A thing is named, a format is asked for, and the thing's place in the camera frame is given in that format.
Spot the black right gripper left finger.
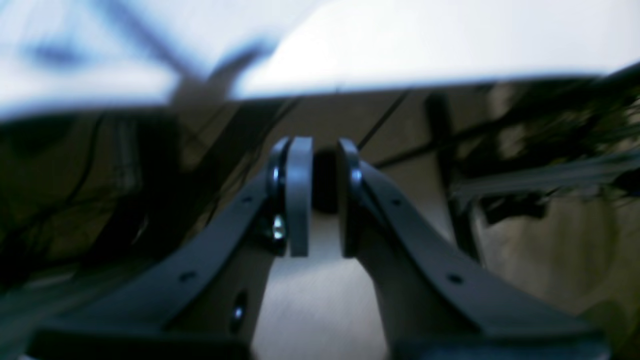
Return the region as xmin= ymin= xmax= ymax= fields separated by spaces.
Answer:
xmin=29 ymin=137 xmax=314 ymax=360

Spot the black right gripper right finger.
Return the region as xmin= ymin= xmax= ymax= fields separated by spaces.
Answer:
xmin=336 ymin=138 xmax=611 ymax=360

